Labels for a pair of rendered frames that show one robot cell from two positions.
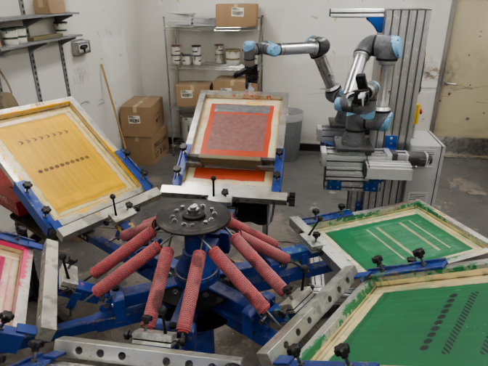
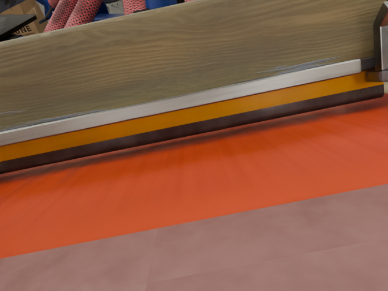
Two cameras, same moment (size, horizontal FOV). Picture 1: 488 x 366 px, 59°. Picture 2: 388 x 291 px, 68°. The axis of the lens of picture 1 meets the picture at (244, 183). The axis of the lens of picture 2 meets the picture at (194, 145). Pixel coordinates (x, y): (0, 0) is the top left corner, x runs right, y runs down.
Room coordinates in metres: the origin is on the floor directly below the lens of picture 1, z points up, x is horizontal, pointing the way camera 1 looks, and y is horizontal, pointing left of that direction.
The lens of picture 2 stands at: (2.49, 0.07, 1.36)
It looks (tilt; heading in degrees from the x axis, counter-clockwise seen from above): 44 degrees down; 173
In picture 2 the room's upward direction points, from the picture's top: 13 degrees counter-clockwise
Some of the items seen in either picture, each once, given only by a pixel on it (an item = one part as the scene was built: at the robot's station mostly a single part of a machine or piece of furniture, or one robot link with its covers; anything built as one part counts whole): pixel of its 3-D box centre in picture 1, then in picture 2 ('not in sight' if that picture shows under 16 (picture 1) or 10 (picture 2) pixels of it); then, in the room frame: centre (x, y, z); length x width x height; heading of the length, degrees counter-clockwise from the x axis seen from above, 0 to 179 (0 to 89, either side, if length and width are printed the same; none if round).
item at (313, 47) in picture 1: (300, 48); not in sight; (2.89, -0.37, 1.79); 0.49 x 0.11 x 0.12; 113
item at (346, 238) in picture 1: (375, 229); not in sight; (1.85, -0.64, 1.05); 1.08 x 0.61 x 0.23; 111
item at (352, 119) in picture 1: (357, 117); not in sight; (2.55, -0.69, 1.42); 0.13 x 0.12 x 0.14; 60
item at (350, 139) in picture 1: (354, 135); not in sight; (2.55, -0.68, 1.31); 0.15 x 0.15 x 0.10
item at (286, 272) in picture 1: (322, 267); not in sight; (1.74, -0.38, 0.90); 1.24 x 0.06 x 0.06; 111
